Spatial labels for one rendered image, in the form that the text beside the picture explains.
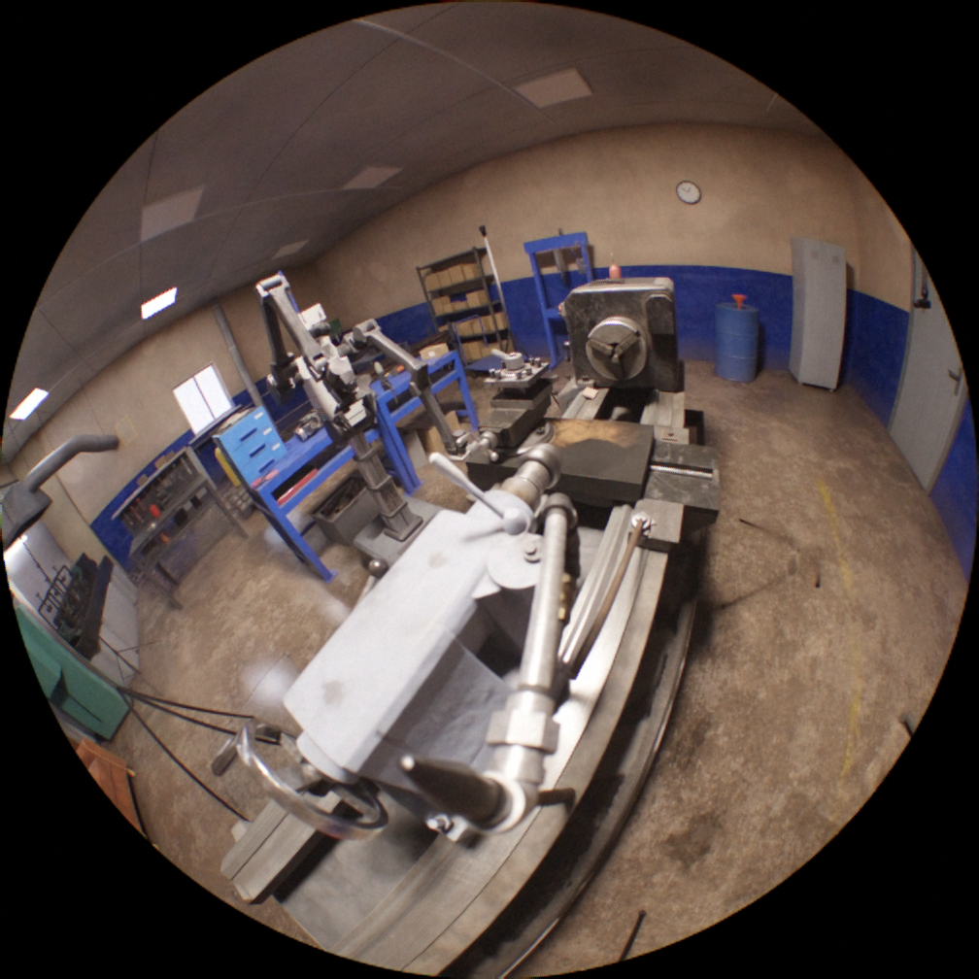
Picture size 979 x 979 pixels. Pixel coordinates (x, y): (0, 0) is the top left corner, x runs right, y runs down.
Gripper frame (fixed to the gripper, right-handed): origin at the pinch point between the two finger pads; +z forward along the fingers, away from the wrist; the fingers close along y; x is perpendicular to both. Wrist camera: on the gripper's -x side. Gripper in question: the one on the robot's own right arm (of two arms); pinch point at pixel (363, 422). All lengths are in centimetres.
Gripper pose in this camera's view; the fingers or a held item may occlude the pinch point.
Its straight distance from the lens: 105.8
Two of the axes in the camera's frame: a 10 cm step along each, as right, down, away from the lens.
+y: 5.4, -6.1, 5.7
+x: -5.7, 2.3, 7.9
